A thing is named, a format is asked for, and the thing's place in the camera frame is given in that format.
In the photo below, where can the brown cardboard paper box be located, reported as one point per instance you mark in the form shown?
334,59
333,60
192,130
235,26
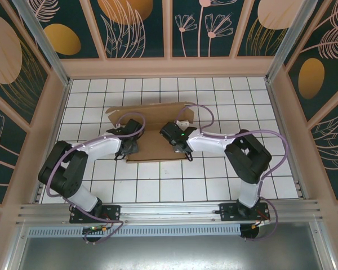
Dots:
153,150

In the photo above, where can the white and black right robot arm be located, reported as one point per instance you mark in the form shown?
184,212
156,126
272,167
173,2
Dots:
208,142

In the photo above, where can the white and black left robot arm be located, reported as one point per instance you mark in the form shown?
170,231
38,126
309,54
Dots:
101,146

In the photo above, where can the small green circuit board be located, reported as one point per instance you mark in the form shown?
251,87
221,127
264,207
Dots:
97,228

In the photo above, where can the grey metal sheet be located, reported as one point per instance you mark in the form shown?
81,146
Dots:
169,253

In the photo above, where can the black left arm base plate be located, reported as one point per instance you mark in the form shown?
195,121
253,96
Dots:
112,211

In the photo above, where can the aluminium side rail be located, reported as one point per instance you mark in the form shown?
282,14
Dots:
280,126
57,126

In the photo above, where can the long aluminium mounting rail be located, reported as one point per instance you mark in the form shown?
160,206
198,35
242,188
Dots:
169,211

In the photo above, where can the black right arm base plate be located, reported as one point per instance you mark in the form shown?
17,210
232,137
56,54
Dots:
226,211

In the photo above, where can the aluminium corner post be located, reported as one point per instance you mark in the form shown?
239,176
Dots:
50,54
290,42

